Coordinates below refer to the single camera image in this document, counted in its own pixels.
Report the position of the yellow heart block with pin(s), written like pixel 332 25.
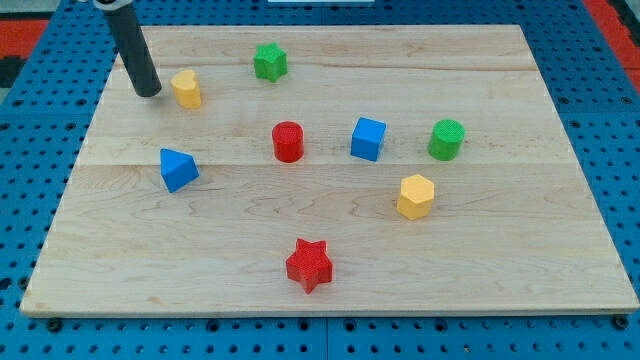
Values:
pixel 186 89

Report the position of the silver rod mount collar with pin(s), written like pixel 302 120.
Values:
pixel 111 5

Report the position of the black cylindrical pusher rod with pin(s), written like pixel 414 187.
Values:
pixel 134 52

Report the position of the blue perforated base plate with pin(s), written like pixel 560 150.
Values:
pixel 47 112

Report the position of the yellow hexagon block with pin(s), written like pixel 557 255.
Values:
pixel 416 197

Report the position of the red star block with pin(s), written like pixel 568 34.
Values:
pixel 309 264

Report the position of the green star block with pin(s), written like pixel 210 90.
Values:
pixel 270 62

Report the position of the blue triangle block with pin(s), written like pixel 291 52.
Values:
pixel 177 169

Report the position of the green cylinder block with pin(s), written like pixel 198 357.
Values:
pixel 446 139

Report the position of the blue cube block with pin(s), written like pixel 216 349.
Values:
pixel 367 139

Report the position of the red cylinder block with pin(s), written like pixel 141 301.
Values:
pixel 288 141

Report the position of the light wooden board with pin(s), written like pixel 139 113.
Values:
pixel 513 228

